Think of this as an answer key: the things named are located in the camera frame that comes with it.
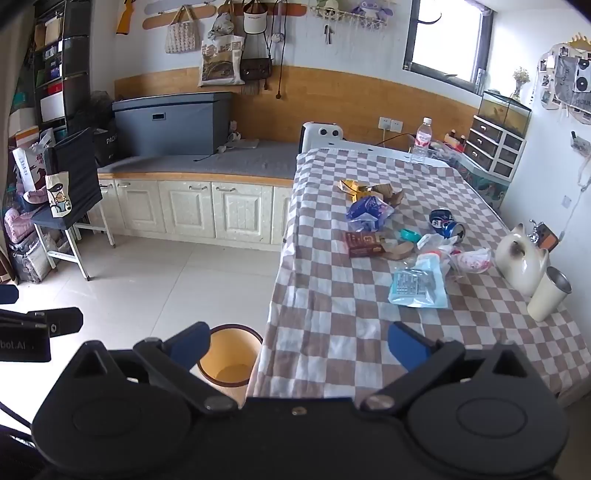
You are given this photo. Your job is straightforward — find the brown leather purse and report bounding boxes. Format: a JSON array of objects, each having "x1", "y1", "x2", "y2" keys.
[{"x1": 239, "y1": 57, "x2": 274, "y2": 84}]

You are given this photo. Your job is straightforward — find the printed canvas tote bag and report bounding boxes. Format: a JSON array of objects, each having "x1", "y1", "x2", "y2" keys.
[{"x1": 198, "y1": 35, "x2": 246, "y2": 88}]

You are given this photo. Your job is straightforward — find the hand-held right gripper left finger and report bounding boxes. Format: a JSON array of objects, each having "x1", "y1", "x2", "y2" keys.
[{"x1": 69, "y1": 322, "x2": 238, "y2": 415}]

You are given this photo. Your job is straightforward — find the black shelf unit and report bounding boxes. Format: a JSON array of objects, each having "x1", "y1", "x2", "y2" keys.
[{"x1": 31, "y1": 0, "x2": 94, "y2": 137}]

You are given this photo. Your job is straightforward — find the clear blue-edged package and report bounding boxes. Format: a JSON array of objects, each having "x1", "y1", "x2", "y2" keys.
[{"x1": 388, "y1": 255, "x2": 450, "y2": 309}]

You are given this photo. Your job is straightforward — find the pink folded clothes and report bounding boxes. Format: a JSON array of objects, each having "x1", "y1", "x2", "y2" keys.
[{"x1": 4, "y1": 189, "x2": 41, "y2": 244}]

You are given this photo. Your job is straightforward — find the white cabinet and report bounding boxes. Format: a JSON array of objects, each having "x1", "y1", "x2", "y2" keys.
[{"x1": 96, "y1": 172, "x2": 297, "y2": 254}]

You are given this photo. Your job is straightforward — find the blue packet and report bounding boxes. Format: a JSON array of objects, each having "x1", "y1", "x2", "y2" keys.
[{"x1": 428, "y1": 209, "x2": 465, "y2": 239}]

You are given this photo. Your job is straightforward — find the small brown box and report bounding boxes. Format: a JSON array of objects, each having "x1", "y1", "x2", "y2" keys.
[{"x1": 537, "y1": 223, "x2": 561, "y2": 253}]

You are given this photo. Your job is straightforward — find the white-framed dark fabric chair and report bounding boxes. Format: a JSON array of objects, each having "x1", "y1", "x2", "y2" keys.
[{"x1": 31, "y1": 127, "x2": 117, "y2": 282}]

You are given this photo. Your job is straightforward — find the white metal tumbler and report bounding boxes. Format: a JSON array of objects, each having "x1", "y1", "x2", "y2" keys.
[{"x1": 527, "y1": 266, "x2": 574, "y2": 323}]

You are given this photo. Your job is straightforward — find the brown white checkered tablecloth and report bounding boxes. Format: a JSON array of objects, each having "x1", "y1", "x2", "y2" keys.
[{"x1": 247, "y1": 147, "x2": 591, "y2": 409}]

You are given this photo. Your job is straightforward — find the grey storage box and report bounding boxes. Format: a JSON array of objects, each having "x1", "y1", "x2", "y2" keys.
[{"x1": 112, "y1": 91, "x2": 233, "y2": 158}]

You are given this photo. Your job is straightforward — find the glass fish tank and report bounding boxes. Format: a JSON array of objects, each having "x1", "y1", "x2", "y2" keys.
[{"x1": 477, "y1": 89, "x2": 533, "y2": 138}]

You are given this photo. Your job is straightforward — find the dried flower bouquet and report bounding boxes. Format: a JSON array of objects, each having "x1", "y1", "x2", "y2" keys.
[{"x1": 512, "y1": 66, "x2": 531, "y2": 103}]

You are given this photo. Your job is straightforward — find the white plastic wrap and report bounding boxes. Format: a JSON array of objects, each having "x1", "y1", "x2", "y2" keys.
[{"x1": 417, "y1": 233, "x2": 459, "y2": 261}]

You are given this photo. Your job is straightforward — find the grey bench mat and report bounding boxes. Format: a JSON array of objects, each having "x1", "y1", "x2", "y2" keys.
[{"x1": 98, "y1": 140, "x2": 304, "y2": 176}]

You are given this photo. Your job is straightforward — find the black bag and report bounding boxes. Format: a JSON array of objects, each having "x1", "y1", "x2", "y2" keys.
[{"x1": 91, "y1": 117, "x2": 120, "y2": 168}]

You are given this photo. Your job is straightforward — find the white space heater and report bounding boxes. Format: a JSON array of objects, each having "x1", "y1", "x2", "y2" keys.
[{"x1": 299, "y1": 122, "x2": 345, "y2": 154}]

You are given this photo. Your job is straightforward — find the white paper shopping bag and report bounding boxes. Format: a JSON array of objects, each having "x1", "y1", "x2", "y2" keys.
[{"x1": 11, "y1": 142, "x2": 48, "y2": 193}]

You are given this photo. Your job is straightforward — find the white bucket hat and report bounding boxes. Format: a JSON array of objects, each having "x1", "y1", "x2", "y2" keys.
[{"x1": 242, "y1": 0, "x2": 269, "y2": 36}]

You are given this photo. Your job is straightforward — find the blue plastic bag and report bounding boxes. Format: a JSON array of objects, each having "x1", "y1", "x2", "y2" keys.
[{"x1": 346, "y1": 195, "x2": 396, "y2": 232}]

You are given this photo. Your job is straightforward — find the cream crochet bag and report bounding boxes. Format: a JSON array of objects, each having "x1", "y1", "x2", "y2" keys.
[{"x1": 165, "y1": 6, "x2": 202, "y2": 55}]

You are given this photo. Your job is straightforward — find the black hanging cord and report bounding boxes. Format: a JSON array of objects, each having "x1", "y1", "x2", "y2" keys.
[{"x1": 264, "y1": 0, "x2": 288, "y2": 101}]

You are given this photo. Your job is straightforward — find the pink white plastic bag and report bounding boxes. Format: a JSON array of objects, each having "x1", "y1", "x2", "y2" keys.
[{"x1": 450, "y1": 248, "x2": 493, "y2": 275}]

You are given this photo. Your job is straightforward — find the white drawer unit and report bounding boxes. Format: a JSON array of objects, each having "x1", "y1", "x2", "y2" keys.
[{"x1": 463, "y1": 114, "x2": 528, "y2": 182}]

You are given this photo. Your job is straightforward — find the gold foil box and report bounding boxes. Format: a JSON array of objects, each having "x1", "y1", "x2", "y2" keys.
[{"x1": 338, "y1": 178, "x2": 372, "y2": 200}]

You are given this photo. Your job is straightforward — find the cartoon canvas tote bag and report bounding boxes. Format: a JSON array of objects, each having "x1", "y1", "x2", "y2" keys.
[{"x1": 45, "y1": 170, "x2": 73, "y2": 219}]

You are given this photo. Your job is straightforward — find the clear desktop organizer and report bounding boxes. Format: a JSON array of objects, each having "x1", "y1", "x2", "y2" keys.
[{"x1": 427, "y1": 130, "x2": 468, "y2": 163}]

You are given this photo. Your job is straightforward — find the clear water bottle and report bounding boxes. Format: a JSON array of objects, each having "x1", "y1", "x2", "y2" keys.
[{"x1": 410, "y1": 117, "x2": 434, "y2": 164}]

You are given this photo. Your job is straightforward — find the purple plush toy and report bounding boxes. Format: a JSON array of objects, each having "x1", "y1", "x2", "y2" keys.
[{"x1": 352, "y1": 0, "x2": 385, "y2": 19}]

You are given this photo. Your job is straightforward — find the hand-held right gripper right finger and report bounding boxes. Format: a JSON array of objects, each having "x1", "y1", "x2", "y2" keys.
[{"x1": 360, "y1": 322, "x2": 541, "y2": 412}]

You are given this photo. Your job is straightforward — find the white wire wall rack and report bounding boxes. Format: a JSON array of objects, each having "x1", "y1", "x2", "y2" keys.
[{"x1": 308, "y1": 4, "x2": 394, "y2": 29}]

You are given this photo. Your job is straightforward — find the teal patterned cloth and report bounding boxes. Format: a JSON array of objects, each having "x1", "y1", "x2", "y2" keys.
[{"x1": 444, "y1": 154, "x2": 512, "y2": 219}]

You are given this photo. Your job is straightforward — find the dark-framed window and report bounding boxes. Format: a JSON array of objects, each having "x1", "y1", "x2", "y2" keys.
[{"x1": 403, "y1": 0, "x2": 496, "y2": 96}]

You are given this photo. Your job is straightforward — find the torn brown cardboard piece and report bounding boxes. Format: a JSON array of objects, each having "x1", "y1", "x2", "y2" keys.
[{"x1": 368, "y1": 183, "x2": 406, "y2": 208}]

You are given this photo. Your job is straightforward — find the wall photo collage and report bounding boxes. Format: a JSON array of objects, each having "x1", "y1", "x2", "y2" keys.
[{"x1": 537, "y1": 39, "x2": 591, "y2": 126}]

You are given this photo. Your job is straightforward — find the brown paper box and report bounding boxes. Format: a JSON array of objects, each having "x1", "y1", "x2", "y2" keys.
[{"x1": 343, "y1": 231, "x2": 387, "y2": 258}]

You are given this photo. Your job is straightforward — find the white power strip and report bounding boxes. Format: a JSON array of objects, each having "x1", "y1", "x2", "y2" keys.
[{"x1": 216, "y1": 131, "x2": 244, "y2": 154}]

